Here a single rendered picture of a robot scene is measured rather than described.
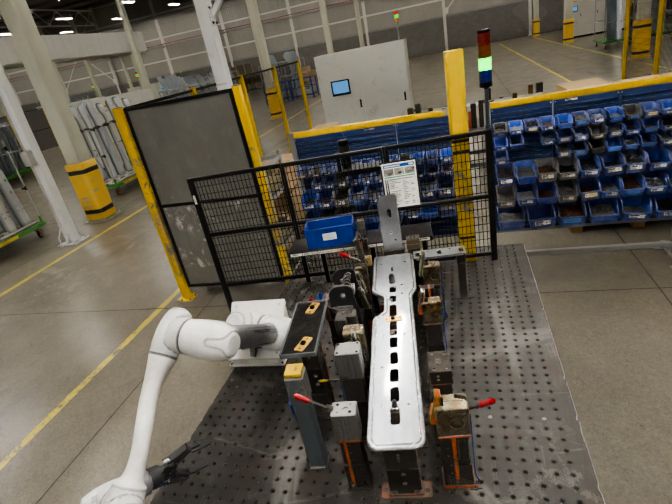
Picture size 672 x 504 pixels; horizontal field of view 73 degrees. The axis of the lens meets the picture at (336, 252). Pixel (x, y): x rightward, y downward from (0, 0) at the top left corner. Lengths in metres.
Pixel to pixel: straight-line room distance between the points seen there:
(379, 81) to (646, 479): 7.17
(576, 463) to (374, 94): 7.47
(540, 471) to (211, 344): 1.22
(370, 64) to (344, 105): 0.84
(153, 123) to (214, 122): 0.60
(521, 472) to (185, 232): 3.75
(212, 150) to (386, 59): 4.92
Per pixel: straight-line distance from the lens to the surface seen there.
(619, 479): 2.84
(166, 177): 4.63
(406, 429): 1.60
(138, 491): 1.67
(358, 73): 8.66
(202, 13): 6.37
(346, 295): 2.05
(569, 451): 1.96
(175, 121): 4.39
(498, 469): 1.88
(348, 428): 1.63
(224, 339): 1.67
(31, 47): 9.35
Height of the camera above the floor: 2.15
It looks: 24 degrees down
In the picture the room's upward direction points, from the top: 12 degrees counter-clockwise
